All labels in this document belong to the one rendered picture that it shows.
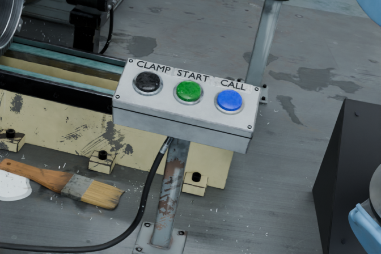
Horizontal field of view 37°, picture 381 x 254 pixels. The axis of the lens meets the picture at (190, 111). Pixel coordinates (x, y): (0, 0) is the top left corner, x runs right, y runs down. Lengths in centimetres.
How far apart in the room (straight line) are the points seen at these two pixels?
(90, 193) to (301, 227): 34
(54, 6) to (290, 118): 64
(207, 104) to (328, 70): 86
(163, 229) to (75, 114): 26
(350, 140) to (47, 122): 49
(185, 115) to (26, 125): 41
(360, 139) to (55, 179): 48
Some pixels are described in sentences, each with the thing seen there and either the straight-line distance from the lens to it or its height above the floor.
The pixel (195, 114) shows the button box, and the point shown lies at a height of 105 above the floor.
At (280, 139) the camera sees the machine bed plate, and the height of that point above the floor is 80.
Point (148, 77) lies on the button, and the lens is 69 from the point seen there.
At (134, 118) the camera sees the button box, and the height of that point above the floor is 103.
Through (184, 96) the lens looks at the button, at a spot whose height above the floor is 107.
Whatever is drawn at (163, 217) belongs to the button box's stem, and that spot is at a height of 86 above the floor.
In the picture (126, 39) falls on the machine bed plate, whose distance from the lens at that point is 144.
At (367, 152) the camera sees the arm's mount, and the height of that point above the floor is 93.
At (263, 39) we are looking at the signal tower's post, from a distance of 123.
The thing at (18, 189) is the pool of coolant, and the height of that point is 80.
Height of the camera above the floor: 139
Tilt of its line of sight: 30 degrees down
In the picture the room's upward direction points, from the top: 11 degrees clockwise
